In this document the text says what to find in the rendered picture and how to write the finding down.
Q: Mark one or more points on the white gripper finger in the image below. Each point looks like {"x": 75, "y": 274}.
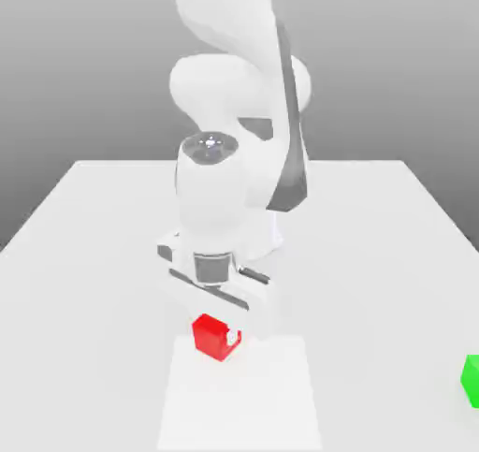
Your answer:
{"x": 233, "y": 336}

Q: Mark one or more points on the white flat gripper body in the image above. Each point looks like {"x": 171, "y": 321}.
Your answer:
{"x": 220, "y": 302}

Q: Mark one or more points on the small red cube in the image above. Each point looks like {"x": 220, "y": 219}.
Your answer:
{"x": 209, "y": 338}

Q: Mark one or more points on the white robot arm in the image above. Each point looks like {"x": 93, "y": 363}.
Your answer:
{"x": 213, "y": 197}

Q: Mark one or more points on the small green cube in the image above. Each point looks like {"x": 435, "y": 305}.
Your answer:
{"x": 472, "y": 381}

